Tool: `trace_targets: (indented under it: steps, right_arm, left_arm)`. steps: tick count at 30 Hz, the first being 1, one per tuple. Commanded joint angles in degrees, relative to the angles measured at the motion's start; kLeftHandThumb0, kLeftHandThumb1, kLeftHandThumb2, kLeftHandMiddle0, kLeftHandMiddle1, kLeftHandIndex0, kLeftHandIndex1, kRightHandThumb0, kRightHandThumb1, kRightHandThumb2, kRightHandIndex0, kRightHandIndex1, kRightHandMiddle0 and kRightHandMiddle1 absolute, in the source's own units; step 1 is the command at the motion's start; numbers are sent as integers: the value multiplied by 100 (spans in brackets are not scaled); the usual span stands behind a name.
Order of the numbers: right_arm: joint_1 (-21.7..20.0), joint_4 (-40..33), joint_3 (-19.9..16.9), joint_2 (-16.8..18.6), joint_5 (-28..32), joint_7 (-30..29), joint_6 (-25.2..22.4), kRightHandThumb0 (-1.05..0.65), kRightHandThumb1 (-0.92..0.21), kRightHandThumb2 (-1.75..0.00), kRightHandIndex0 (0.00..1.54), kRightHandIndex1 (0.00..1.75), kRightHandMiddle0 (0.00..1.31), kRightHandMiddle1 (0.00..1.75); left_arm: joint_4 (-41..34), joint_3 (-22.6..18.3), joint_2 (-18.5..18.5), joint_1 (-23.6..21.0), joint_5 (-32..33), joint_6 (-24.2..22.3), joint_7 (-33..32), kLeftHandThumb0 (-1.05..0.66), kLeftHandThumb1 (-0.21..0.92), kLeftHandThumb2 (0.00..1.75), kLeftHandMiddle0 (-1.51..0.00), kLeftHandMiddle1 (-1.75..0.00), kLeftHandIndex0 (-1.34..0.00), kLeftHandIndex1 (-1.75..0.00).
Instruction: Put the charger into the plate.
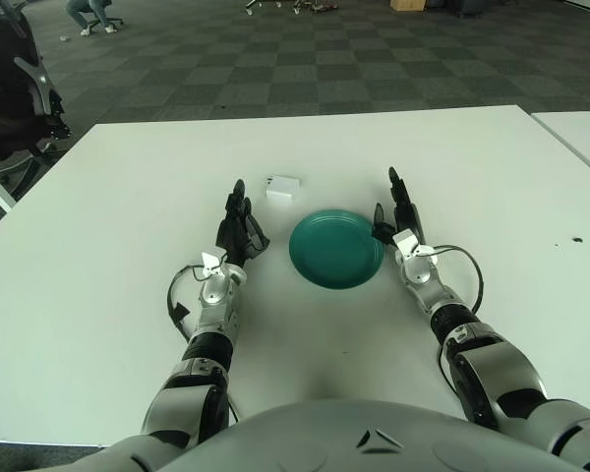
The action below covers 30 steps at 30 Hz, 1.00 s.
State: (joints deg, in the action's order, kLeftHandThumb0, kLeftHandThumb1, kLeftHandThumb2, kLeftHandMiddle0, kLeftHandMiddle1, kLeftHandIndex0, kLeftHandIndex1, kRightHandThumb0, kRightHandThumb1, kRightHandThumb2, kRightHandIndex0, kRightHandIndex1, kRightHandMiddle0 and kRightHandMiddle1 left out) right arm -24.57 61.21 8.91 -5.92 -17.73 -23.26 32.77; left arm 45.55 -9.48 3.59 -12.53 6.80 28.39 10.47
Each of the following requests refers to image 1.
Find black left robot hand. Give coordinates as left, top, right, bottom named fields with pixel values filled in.
left=214, top=179, right=271, bottom=269

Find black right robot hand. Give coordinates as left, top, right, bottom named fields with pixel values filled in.
left=372, top=166, right=427, bottom=247

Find white charger block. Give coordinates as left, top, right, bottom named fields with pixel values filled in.
left=265, top=175, right=302, bottom=204

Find teal round plate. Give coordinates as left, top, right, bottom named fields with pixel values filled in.
left=288, top=208, right=385, bottom=291

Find white table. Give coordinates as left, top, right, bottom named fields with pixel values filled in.
left=529, top=110, right=590, bottom=183

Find silver robot torso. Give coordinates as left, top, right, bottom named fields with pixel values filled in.
left=97, top=397, right=590, bottom=472

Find black swivel chair base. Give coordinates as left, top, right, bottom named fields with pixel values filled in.
left=86, top=0, right=125, bottom=30

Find black robot at left edge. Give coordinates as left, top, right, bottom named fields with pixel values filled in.
left=0, top=0, right=73, bottom=186

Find seated person legs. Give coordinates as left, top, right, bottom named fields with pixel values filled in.
left=66, top=0, right=117, bottom=36

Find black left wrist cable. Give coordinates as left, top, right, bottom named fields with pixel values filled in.
left=166, top=263, right=212, bottom=340

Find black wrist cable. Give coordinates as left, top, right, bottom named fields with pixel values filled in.
left=166, top=263, right=212, bottom=340
left=432, top=245, right=486, bottom=316

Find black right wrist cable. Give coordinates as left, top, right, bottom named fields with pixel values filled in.
left=432, top=245, right=486, bottom=316

